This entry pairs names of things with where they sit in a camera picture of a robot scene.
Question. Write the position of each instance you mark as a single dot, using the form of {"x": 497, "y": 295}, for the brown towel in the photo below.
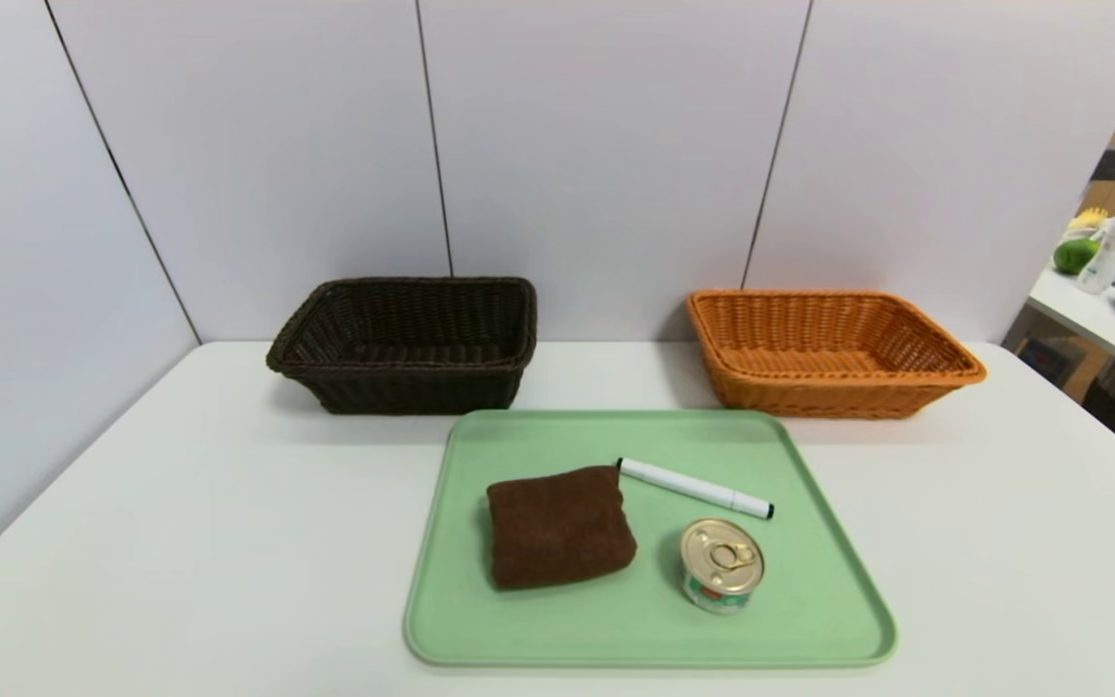
{"x": 557, "y": 528}

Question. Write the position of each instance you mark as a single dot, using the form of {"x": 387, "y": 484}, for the clear plastic bottle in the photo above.
{"x": 1107, "y": 254}

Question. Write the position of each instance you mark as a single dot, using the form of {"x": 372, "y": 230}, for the light green plastic tray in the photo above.
{"x": 616, "y": 624}

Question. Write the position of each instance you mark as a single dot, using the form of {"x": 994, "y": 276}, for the dark brown wicker basket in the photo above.
{"x": 403, "y": 392}

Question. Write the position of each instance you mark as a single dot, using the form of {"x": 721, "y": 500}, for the white side table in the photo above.
{"x": 1090, "y": 315}

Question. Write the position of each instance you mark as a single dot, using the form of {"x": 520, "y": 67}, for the green round fruit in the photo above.
{"x": 1072, "y": 257}

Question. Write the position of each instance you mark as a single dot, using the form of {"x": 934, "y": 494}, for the orange wicker basket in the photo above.
{"x": 809, "y": 397}

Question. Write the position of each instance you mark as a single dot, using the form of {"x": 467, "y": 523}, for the tin can with pull tab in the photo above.
{"x": 722, "y": 561}

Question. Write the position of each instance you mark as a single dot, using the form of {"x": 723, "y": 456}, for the white marker pen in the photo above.
{"x": 693, "y": 486}

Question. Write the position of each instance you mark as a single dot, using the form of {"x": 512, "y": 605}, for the yellow small item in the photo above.
{"x": 1088, "y": 219}

